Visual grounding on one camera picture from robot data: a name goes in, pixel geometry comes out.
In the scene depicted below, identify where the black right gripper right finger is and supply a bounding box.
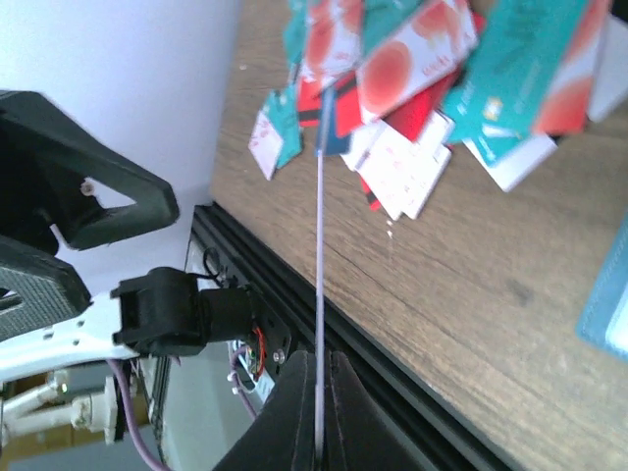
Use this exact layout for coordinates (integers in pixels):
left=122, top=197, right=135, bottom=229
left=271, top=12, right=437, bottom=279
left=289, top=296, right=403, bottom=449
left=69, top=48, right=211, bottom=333
left=326, top=351, right=435, bottom=471

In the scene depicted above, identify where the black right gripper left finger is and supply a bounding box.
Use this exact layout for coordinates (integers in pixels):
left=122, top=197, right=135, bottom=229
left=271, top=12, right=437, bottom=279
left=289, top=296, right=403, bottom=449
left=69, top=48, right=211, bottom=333
left=215, top=350, right=316, bottom=471

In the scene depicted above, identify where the blue card holder wallet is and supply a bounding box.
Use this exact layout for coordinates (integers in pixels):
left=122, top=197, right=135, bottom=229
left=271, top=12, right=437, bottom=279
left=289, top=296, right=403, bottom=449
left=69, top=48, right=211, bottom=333
left=576, top=216, right=627, bottom=361

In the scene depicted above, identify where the white striped card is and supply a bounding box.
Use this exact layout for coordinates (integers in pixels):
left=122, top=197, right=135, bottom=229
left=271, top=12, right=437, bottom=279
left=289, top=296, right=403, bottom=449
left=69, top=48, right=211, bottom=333
left=314, top=88, right=333, bottom=460

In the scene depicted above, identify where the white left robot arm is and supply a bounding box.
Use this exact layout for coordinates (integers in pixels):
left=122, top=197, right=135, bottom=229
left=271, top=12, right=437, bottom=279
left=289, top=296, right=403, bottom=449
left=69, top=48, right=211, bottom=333
left=1, top=90, right=255, bottom=381

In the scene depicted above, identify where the black front mounting rail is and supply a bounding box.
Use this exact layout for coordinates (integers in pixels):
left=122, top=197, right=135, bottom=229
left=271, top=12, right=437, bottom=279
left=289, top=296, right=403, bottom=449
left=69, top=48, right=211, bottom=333
left=190, top=203, right=521, bottom=470

